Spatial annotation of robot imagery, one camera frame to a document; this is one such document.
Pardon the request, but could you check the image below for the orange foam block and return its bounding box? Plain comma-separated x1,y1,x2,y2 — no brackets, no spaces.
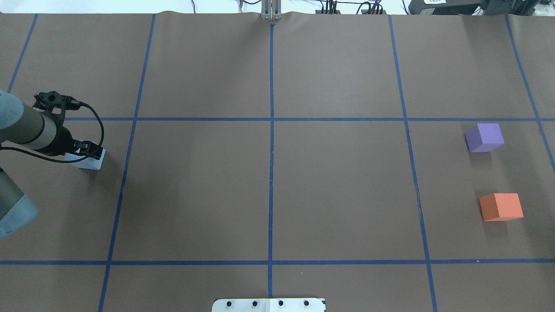
478,193,524,222

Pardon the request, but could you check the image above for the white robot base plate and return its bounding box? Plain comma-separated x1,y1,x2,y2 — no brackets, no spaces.
212,298,326,312

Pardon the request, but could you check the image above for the purple foam block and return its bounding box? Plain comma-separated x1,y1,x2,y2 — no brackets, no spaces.
464,123,505,153

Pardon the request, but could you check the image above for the aluminium frame post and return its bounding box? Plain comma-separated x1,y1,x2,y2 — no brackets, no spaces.
261,0,283,20

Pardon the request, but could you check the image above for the light blue foam block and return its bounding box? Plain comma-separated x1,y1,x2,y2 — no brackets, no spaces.
71,148,106,170

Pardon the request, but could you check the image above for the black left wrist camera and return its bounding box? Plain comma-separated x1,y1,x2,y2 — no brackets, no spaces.
32,91,85,113

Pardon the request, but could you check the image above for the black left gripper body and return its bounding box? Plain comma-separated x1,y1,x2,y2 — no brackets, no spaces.
54,127,79,156

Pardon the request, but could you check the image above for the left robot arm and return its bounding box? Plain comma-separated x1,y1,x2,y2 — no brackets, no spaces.
0,91,105,238

